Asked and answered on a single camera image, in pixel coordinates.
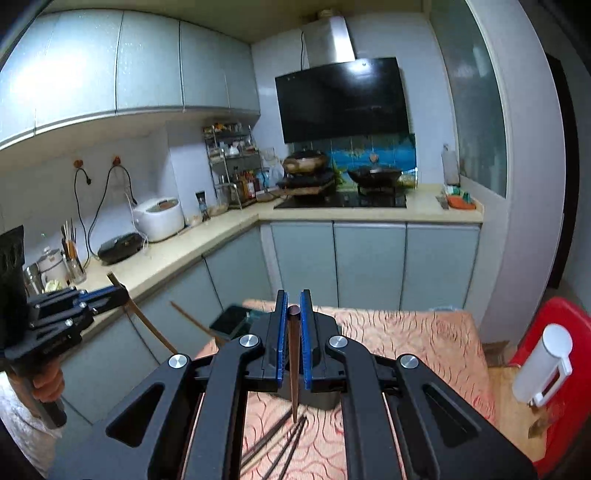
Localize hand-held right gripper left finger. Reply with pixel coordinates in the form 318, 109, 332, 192
48, 290, 289, 480

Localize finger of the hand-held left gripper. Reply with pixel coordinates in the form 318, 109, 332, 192
76, 285, 130, 306
85, 298, 131, 319

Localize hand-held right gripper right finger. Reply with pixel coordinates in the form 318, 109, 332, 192
300, 290, 539, 480

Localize brown wooden chopstick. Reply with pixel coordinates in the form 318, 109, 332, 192
106, 272, 179, 356
288, 305, 301, 424
170, 301, 228, 346

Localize black utensil holder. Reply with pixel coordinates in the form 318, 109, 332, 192
209, 304, 343, 411

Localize dark chopstick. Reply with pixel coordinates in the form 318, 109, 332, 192
264, 418, 307, 480
241, 416, 304, 463
277, 421, 308, 480
246, 421, 296, 450

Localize person's left forearm white sleeve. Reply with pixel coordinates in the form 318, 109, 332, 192
0, 369, 54, 478

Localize person's left hand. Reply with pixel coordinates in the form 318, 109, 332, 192
34, 362, 66, 404

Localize steel utensil cup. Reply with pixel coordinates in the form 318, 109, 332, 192
61, 219, 88, 285

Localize black electric griddle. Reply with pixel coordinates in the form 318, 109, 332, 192
96, 233, 145, 265

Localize white ceramic jar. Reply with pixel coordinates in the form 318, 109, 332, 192
36, 246, 66, 288

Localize white rice cooker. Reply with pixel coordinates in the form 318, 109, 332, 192
133, 197, 186, 243

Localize grey base cabinets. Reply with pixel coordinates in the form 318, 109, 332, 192
60, 220, 482, 418

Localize orange rose-patterned tablecloth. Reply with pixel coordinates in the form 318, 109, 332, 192
180, 299, 498, 480

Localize black glass cooktop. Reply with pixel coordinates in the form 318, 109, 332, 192
273, 191, 407, 210

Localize stacked black pans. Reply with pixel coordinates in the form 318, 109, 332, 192
276, 168, 336, 197

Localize clear plastic bag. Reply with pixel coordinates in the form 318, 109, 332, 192
260, 147, 285, 190

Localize brown clay pot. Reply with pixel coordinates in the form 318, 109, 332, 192
282, 148, 330, 175

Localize black wok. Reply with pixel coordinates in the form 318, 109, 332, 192
346, 154, 404, 188

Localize metal spice rack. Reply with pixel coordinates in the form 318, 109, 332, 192
202, 122, 262, 207

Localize blue backsplash picture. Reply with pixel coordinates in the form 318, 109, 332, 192
329, 133, 417, 186

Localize orange dish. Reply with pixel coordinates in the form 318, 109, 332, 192
445, 186, 476, 211

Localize white plastic bottle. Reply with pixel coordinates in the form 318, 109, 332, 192
440, 143, 460, 186

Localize white plastic dispenser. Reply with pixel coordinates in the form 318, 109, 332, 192
512, 324, 574, 408

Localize black range hood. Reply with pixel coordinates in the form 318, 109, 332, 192
274, 16, 412, 144

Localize red plastic chair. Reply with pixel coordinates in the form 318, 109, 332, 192
507, 296, 591, 477

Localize frosted glass window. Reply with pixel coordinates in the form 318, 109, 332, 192
428, 0, 509, 200

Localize black power cable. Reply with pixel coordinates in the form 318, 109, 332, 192
74, 167, 92, 267
87, 164, 138, 253

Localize white power cable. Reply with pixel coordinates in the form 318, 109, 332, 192
124, 191, 149, 244

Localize grey wall cabinets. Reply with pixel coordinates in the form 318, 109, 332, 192
0, 9, 262, 151

